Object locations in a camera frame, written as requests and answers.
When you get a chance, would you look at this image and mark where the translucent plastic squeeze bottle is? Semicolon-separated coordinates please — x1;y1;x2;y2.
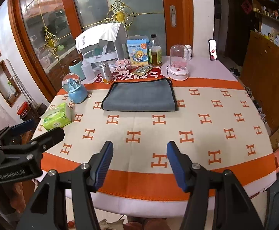
81;60;95;80

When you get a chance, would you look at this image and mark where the pill blister pack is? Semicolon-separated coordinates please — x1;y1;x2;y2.
132;65;152;77

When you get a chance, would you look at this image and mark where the green tissue pack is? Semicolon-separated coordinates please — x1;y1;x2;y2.
40;102;71;131

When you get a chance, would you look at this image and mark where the silver orange can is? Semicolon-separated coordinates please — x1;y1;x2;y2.
99;62;113;84

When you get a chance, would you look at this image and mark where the black smartphone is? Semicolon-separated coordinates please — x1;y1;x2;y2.
209;39;217;61

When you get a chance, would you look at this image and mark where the red bucket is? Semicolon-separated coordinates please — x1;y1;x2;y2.
17;101;30;117

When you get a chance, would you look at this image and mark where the glass dome music box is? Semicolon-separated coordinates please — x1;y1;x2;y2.
167;45;189;81

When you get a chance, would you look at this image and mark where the silver door handle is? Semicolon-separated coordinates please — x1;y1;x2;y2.
170;5;176;28

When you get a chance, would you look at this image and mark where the pink toy figure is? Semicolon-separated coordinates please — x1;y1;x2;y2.
114;59;132;75

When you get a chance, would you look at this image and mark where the blue duck carton box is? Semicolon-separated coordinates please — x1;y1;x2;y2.
126;35;150;66

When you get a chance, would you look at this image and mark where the orange H pattern blanket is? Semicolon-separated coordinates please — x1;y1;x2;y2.
41;78;276;201

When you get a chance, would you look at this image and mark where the teal cylinder container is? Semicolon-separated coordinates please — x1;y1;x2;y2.
69;59;86;81

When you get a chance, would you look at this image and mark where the white pill bottle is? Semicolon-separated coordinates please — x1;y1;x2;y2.
185;45;193;60

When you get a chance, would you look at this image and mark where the blue snow globe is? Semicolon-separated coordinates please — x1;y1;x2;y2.
62;73;88;104

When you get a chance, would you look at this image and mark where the purple and grey towel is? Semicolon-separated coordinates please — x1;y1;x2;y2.
101;78;178;112

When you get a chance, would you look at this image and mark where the brown liquid glass bottle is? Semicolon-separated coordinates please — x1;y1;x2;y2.
148;34;162;67

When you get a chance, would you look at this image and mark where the white appliance with cover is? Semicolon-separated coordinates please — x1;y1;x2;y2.
75;23;126;63

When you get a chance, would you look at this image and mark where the wooden cabinet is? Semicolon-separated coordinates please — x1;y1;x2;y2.
239;11;279;132

